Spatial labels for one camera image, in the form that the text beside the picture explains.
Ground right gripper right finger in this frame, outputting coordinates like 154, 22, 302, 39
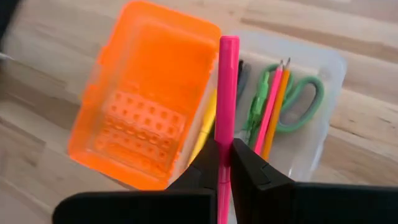
229, 138, 398, 224

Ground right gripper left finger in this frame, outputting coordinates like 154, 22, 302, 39
52, 138, 220, 224

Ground clear plastic supply box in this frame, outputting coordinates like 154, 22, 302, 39
183, 29, 348, 187

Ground orange pencil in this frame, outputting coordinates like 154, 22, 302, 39
261, 57, 292, 162

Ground green scissors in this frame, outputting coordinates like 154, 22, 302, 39
241, 63, 325, 147

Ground opaque yellow marker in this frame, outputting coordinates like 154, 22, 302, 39
186, 88, 218, 167

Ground pink pencil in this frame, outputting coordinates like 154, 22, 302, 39
253, 59, 284, 156

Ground orange translucent box lid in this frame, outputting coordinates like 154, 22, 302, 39
67, 0, 222, 191

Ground green pen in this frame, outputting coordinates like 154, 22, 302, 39
241, 70, 271, 147

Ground pink highlighter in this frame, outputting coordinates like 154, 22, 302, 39
213, 35, 241, 224

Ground dark grey pen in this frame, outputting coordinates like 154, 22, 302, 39
236, 58, 252, 106

